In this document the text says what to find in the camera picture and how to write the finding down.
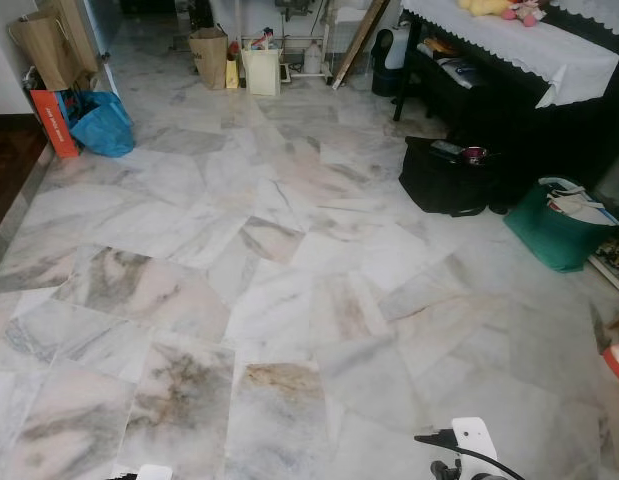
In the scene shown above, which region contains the green bag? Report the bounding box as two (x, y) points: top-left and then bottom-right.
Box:
(503, 177), (619, 274)

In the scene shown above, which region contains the black piano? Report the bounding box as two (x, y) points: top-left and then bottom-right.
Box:
(392, 0), (619, 216)

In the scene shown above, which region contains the black fabric bag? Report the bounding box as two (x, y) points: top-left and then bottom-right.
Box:
(398, 136), (512, 218)

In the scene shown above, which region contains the white lace cloth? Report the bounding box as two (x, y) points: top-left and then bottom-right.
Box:
(400, 0), (619, 109)

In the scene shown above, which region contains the pink plush toy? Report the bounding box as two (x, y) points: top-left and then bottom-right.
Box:
(504, 0), (550, 28)

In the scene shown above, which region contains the yellow plush toy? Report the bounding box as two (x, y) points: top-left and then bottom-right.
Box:
(457, 0), (512, 19)

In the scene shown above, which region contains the black plastic bin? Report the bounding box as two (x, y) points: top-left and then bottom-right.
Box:
(371, 27), (412, 99)

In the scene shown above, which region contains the wooden plank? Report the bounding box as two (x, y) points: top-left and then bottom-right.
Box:
(331, 0), (392, 91)

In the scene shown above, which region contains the white plastic jug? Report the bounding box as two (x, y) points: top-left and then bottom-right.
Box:
(302, 40), (325, 77)

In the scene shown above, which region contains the white paper bag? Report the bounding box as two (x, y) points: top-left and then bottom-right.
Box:
(241, 45), (283, 98)

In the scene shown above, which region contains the small brown paper bag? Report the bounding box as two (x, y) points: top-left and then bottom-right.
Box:
(188, 27), (230, 91)

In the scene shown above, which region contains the blue plastic bag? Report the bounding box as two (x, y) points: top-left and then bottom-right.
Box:
(69, 90), (137, 159)

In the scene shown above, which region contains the orange cardboard box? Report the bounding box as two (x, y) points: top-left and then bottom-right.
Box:
(29, 88), (82, 159)

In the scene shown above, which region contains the large brown paper bag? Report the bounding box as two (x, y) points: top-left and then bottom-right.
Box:
(7, 0), (102, 93)

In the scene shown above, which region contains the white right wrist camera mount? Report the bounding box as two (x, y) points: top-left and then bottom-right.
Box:
(451, 417), (498, 480)

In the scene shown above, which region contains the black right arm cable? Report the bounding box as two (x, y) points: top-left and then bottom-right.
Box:
(414, 428), (512, 480)

